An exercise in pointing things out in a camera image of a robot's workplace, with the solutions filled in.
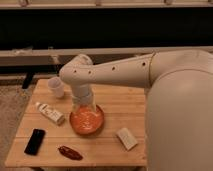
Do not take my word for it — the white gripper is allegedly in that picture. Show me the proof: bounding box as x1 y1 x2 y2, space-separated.
71 84 96 113

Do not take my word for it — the dried red pepper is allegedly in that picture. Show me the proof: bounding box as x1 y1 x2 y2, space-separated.
58 146 83 160

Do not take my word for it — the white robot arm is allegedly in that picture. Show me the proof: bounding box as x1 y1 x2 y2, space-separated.
59 50 213 171

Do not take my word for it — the white sponge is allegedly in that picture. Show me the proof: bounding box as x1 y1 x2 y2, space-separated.
116 128 138 150

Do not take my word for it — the white plastic cup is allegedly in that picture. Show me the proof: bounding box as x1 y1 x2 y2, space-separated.
47 77 64 98

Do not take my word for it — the wooden table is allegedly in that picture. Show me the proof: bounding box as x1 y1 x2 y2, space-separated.
5 79 146 167

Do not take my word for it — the black phone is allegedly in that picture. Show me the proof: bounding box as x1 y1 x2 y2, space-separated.
24 129 45 155

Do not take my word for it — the grey wall rail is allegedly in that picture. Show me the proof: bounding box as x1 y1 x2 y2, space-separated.
0 46 213 66

